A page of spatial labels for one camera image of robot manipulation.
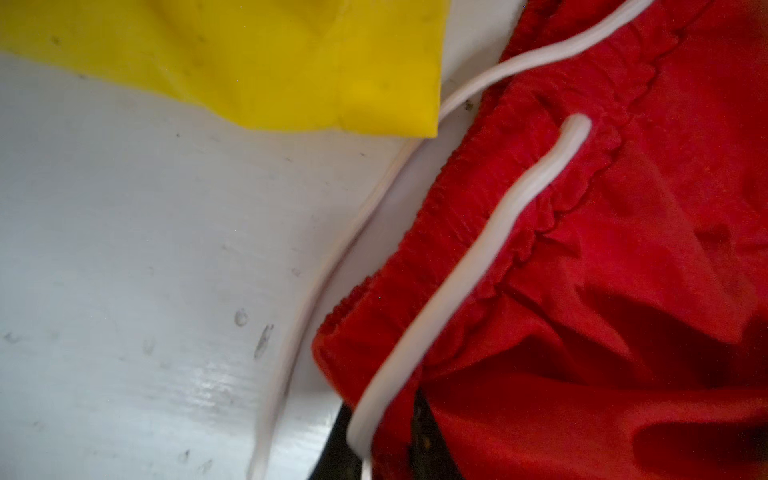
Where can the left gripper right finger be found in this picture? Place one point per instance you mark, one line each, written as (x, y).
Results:
(430, 458)

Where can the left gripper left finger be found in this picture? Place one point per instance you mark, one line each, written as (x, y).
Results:
(337, 461)

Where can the red shorts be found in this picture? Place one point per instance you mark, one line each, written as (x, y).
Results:
(621, 333)

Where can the yellow shorts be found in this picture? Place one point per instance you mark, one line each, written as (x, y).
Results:
(368, 67)

